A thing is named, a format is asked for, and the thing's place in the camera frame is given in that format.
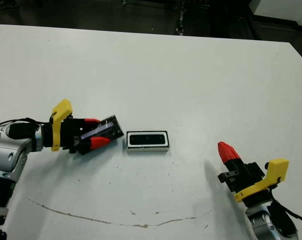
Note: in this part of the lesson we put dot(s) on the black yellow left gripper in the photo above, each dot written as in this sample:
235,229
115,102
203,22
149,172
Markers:
66,132

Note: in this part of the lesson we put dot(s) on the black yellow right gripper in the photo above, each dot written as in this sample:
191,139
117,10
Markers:
251,178

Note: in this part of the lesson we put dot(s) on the shiny black box lid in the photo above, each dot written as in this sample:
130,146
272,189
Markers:
112,127

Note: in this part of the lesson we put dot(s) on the black camera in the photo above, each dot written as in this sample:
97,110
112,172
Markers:
147,139

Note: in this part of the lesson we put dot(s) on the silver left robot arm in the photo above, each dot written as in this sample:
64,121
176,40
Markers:
8,155

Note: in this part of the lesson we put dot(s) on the black metal stand leg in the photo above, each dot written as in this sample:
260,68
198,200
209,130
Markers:
181,17

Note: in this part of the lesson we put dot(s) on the white camera box base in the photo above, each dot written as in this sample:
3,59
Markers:
148,149

